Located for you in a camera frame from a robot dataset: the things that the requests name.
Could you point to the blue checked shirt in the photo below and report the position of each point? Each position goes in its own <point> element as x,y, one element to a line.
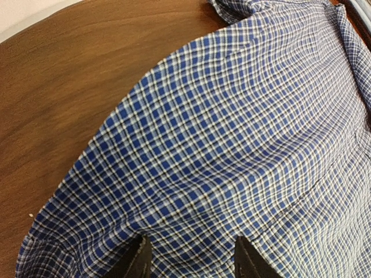
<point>260,130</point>

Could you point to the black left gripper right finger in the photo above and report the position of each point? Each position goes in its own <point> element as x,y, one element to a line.
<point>249,263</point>

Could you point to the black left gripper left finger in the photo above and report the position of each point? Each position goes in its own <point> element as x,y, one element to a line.
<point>136,261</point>

